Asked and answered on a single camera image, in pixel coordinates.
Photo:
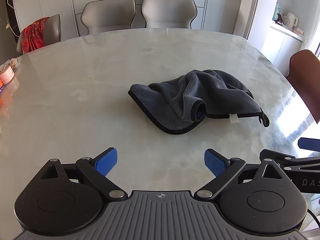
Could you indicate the grey and blue towel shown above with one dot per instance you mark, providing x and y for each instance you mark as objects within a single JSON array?
[{"x": 170, "y": 100}]

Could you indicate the white kettle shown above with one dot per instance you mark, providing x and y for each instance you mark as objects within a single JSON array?
[{"x": 290, "y": 20}]

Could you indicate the grey-beige chair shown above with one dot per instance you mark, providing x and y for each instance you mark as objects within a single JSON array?
[{"x": 55, "y": 27}]

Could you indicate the pale green vase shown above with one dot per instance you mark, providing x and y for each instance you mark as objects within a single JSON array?
[{"x": 277, "y": 11}]

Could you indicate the beige upholstered chair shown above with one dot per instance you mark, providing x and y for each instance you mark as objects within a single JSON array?
[
  {"x": 167, "y": 11},
  {"x": 107, "y": 15}
]

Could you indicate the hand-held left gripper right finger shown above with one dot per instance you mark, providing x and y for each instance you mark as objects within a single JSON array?
[{"x": 215, "y": 162}]

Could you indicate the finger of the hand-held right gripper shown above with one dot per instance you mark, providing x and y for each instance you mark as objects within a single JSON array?
[
  {"x": 266, "y": 154},
  {"x": 310, "y": 144}
]

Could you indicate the red patterned cloth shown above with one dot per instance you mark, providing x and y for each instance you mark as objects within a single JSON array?
[{"x": 33, "y": 35}]

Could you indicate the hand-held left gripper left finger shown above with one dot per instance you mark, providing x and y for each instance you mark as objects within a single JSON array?
[{"x": 106, "y": 161}]

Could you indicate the clear plastic bag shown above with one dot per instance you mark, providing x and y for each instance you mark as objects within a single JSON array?
[{"x": 11, "y": 63}]

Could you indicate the white sideboard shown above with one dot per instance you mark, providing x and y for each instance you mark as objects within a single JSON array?
[{"x": 201, "y": 7}]

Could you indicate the brown leather chair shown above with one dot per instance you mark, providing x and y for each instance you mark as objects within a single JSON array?
[{"x": 307, "y": 80}]

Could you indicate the white low cabinet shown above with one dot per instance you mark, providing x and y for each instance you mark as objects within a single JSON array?
[{"x": 280, "y": 47}]

